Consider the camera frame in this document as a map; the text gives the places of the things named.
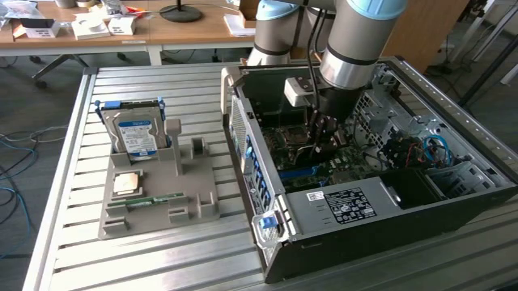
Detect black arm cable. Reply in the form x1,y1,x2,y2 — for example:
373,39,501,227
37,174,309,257
305,0,328,107

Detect black plastic fan shroud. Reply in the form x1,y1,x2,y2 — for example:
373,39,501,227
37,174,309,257
379,168,448,210

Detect white floor cable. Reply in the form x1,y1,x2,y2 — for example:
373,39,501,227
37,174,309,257
0,125,69,144

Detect red wire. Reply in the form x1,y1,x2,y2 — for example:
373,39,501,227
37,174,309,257
407,142,431,164

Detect white box with black lid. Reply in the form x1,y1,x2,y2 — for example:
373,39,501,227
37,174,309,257
19,18,61,39

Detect grey power supply unit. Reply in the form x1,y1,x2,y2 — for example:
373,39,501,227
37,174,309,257
280,177,404,237

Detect green motherboard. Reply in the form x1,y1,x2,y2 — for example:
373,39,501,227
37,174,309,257
257,109,389,195

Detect silver CPU chip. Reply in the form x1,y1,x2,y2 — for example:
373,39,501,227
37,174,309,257
112,174,142,196

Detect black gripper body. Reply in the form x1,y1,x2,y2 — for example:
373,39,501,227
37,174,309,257
317,86,364,124

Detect metal CPU socket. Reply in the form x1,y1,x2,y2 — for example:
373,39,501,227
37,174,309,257
278,124,312,144

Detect open black PC case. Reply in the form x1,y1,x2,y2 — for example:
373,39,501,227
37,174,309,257
220,56,518,284

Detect wooden office desk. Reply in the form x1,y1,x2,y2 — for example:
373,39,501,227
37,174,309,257
0,0,371,66

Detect grey plastic parts rack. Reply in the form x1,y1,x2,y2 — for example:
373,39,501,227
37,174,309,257
97,119,221,241

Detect green RAM stick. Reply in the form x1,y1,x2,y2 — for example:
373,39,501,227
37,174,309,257
106,191,185,210

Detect white box with tape roll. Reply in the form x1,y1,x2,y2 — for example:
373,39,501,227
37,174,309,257
70,13,110,41

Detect black round lamp base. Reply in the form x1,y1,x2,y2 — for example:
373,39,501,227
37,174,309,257
158,0,202,23

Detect wooden cabinet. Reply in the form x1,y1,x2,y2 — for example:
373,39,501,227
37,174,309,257
346,0,469,73

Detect silver disk bay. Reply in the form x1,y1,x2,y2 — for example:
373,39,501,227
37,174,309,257
424,160,496,198

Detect blue data wire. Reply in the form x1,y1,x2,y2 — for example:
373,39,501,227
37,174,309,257
420,135,455,167

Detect blue case latch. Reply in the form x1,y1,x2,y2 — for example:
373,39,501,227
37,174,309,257
260,215,280,231

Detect perforated metal drive cage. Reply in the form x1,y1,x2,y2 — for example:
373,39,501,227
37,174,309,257
350,89,409,158

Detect blue floor cable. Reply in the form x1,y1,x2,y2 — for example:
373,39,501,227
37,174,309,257
0,133,37,259

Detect brown cardboard box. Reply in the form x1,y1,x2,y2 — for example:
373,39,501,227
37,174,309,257
237,0,260,21

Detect hard disk in blue caddy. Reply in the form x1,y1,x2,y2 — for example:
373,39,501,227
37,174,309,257
93,96,166,161

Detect small white labelled box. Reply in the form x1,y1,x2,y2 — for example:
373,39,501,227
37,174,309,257
108,16,136,36

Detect stack of white papers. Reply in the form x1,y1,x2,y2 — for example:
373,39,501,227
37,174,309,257
222,13,257,38

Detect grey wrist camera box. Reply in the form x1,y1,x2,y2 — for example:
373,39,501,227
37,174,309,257
282,77,324,107

